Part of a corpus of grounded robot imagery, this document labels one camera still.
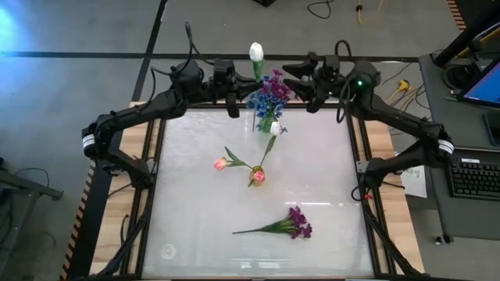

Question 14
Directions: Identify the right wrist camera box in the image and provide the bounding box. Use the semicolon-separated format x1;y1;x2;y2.
323;54;341;76

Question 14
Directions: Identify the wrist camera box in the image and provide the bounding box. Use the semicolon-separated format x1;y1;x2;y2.
212;58;236;78
323;54;341;76

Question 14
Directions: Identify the laptop with blue screen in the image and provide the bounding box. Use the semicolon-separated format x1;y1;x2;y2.
456;57;500;109

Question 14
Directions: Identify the black aluminium table frame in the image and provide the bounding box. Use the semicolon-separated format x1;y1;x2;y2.
93;93;427;281

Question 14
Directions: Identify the white paper sheet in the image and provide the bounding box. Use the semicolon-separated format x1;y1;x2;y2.
400;163;429;199

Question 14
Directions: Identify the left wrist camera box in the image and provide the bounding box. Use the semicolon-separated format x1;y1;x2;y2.
212;58;236;78

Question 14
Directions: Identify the pink artificial tulip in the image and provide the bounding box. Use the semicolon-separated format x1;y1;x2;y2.
213;145;255;172
248;169;267;188

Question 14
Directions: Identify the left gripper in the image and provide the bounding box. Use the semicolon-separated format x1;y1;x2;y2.
212;76;263;119

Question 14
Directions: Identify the black right camera cable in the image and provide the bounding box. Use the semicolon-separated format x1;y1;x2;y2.
334;38;355;124

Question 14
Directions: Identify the grey side desk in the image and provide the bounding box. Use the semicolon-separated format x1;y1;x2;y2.
417;52;500;241

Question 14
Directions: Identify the yellow ribbed glass vase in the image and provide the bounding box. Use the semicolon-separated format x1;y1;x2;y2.
248;165;266;188

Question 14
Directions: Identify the transparent round disc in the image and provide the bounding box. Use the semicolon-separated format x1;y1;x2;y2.
160;243;178;261

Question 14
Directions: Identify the black keyboard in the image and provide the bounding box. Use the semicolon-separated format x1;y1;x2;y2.
444;157;500;201

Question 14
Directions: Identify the blue artificial flower bunch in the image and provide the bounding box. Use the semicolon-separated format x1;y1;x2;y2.
245;87;290;135

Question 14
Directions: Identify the black coiled cable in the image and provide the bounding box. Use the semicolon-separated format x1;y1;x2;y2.
442;62;477;94

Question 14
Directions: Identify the purple artificial flower bunch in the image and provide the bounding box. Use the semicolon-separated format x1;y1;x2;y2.
260;69;293;103
232;205;314;240

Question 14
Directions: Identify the black floor cable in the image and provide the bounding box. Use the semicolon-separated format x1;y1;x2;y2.
306;0;334;20

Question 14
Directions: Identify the yellow power plug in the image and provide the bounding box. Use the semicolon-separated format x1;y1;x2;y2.
382;79;412;107

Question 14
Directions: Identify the black left camera cable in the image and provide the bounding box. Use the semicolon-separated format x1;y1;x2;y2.
149;21;215;105

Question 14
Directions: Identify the grey metal stand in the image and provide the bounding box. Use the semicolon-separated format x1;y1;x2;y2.
0;155;64;281

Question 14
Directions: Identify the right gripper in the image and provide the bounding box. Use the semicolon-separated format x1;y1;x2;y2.
281;52;351;115

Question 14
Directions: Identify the yellow floor cable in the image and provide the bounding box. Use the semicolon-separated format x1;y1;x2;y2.
355;0;386;25

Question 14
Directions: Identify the black camera cable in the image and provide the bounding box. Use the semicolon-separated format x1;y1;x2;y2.
149;21;215;105
334;38;355;124

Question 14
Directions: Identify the white artificial tulip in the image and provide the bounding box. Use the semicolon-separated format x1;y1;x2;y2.
248;41;266;84
257;121;283;173

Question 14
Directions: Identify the black hazard-striped floor mat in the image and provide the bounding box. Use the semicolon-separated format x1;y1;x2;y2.
60;119;136;281

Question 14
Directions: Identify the green glass vase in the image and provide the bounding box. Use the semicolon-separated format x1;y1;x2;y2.
259;115;277;134

